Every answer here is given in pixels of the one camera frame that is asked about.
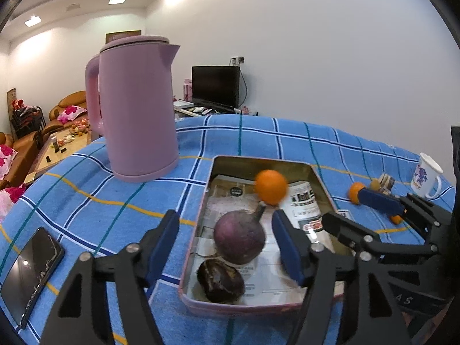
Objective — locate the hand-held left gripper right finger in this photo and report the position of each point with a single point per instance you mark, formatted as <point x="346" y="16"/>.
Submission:
<point x="287" y="249"/>

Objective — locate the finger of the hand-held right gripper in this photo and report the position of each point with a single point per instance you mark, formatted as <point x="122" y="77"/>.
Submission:
<point x="345" y="228"/>
<point x="381" y="202"/>

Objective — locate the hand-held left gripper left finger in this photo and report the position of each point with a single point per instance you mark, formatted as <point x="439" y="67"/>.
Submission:
<point x="163" y="248"/>

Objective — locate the orange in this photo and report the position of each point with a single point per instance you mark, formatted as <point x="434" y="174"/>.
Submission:
<point x="354" y="192"/>
<point x="271" y="187"/>
<point x="395" y="219"/>

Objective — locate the large purple round fruit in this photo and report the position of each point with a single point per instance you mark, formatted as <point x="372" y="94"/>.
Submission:
<point x="239" y="237"/>

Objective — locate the pink tin box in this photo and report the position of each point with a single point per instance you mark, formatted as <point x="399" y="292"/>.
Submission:
<point x="201" y="294"/>

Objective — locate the dark brown shrivelled fruit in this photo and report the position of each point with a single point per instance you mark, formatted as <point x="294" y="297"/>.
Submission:
<point x="220" y="280"/>

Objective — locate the small brown kiwi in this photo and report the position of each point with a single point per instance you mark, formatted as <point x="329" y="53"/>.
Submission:
<point x="375" y="185"/>

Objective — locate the white mug with blue print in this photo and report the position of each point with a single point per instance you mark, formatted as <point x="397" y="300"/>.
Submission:
<point x="424" y="181"/>

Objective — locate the white plastic mug lid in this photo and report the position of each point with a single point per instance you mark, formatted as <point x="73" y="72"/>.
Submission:
<point x="430" y="161"/>

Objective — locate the blue plaid blanket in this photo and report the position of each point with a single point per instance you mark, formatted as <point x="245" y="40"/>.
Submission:
<point x="107" y="205"/>

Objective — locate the printed paper leaflet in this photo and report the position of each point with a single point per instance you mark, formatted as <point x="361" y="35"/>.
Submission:
<point x="230" y="194"/>

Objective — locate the pink electric kettle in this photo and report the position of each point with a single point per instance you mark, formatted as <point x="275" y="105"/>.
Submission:
<point x="138" y="115"/>

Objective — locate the black smartphone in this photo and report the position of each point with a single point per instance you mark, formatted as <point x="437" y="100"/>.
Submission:
<point x="30" y="276"/>

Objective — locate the wooden coffee table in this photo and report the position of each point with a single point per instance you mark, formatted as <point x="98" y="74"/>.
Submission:
<point x="54" y="158"/>

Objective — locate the white television stand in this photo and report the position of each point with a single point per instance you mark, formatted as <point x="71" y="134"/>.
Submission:
<point x="187" y="107"/>

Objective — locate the pink floral pillow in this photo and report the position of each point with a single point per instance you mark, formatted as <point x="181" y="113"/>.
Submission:
<point x="72" y="114"/>
<point x="10" y="197"/>
<point x="5" y="160"/>

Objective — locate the orange leather sofa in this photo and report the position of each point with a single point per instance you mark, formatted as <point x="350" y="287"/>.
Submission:
<point x="25" y="154"/>

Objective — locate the black television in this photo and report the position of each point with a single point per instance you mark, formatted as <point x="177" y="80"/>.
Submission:
<point x="215" y="84"/>

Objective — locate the orange leather armchair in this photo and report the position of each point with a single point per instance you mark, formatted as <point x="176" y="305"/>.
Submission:
<point x="72" y="99"/>

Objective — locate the dark rack with clothes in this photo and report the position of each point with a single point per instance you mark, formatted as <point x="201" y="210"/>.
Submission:
<point x="27" y="115"/>

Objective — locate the brown wooden door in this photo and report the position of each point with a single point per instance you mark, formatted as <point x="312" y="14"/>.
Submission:
<point x="122" y="36"/>

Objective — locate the rectangular ceiling light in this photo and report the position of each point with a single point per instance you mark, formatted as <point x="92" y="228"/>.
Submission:
<point x="117" y="0"/>
<point x="32" y="21"/>

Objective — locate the wall power socket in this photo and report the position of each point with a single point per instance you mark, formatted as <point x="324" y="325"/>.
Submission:
<point x="238" y="60"/>

